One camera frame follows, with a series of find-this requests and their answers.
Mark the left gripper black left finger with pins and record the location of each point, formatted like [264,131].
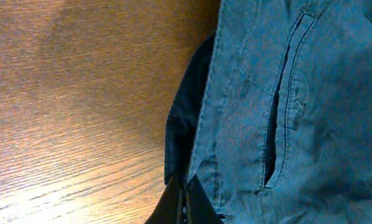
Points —
[170,206]

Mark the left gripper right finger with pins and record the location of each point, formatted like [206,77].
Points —
[198,206]

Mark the navy blue shorts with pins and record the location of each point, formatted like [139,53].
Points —
[274,113]

